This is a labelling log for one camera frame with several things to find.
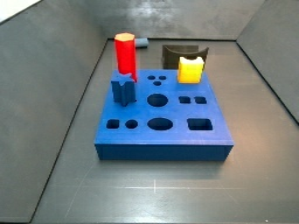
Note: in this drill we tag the grey-blue oval cylinder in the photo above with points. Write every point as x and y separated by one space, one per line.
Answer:
141 43

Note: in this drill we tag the black curved cradle fixture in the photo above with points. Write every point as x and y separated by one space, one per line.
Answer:
172 52

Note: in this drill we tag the blue block with shaped holes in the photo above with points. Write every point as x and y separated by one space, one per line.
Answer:
173 123

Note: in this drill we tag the blue star-shaped peg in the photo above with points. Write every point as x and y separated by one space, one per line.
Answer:
122 88

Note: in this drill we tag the yellow notched block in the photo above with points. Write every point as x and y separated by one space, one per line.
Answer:
189 70

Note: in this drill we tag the red hexagonal peg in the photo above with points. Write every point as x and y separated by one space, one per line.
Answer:
125 54

